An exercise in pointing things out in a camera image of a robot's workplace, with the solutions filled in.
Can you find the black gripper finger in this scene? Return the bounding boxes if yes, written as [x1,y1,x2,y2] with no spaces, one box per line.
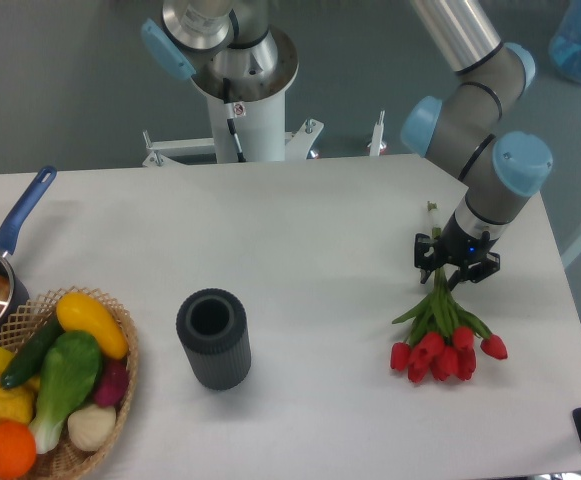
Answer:
[448,252,500,291]
[414,233,445,285]

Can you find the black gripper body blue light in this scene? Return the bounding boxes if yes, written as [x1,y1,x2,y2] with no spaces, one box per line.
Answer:
[439,211,501,265]

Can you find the red tulip bouquet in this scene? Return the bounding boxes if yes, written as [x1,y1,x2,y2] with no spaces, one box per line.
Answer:
[389,200,509,383]

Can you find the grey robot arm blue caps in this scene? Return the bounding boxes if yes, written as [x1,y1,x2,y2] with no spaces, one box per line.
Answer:
[141,1,553,284]

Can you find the dark grey ribbed vase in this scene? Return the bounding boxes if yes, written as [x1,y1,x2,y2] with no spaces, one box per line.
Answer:
[176,288,252,391]

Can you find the yellow squash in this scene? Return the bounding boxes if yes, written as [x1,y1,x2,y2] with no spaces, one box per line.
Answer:
[56,292,129,360]

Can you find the green bok choy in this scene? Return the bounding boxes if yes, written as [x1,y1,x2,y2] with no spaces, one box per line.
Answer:
[29,331,103,455]

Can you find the white garlic bulb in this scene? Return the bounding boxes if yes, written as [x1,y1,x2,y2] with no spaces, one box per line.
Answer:
[67,404,116,452]

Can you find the woven wicker basket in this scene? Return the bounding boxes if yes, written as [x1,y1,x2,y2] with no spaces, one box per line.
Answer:
[0,286,139,479]

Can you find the dark green cucumber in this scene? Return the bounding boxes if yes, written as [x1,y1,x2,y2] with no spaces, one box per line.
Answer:
[0,315,64,389]

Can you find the yellow gourd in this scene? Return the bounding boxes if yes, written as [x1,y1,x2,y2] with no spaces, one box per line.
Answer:
[0,382,36,430]

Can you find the orange fruit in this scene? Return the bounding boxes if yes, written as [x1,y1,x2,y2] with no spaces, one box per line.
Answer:
[0,421,37,479]

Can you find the white clamp post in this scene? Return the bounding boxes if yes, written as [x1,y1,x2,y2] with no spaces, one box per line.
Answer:
[368,109,387,156]

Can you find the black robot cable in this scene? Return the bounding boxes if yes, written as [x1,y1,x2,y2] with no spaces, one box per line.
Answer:
[220,77,247,163]

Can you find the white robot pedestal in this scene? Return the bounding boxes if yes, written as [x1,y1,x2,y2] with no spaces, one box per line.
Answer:
[193,26,298,164]

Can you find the white frame bracket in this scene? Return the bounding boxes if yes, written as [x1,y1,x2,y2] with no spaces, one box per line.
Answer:
[142,118,324,167]

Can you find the blue handled saucepan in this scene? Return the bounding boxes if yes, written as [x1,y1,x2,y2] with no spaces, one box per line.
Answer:
[0,166,57,329]

